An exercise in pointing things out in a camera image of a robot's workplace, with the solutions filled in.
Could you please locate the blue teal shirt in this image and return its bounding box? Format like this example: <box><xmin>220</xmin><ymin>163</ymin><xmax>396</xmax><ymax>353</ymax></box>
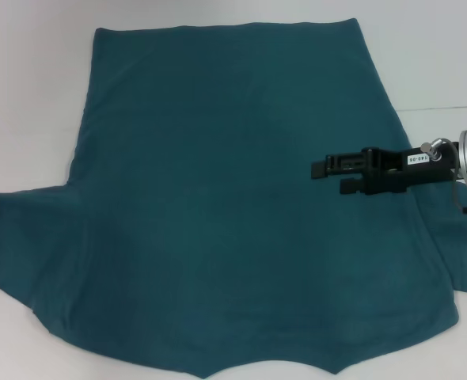
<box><xmin>0</xmin><ymin>17</ymin><xmax>467</xmax><ymax>377</ymax></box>

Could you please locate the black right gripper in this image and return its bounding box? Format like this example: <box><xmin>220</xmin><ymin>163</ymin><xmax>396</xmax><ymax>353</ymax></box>
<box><xmin>310</xmin><ymin>142</ymin><xmax>461</xmax><ymax>197</ymax></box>

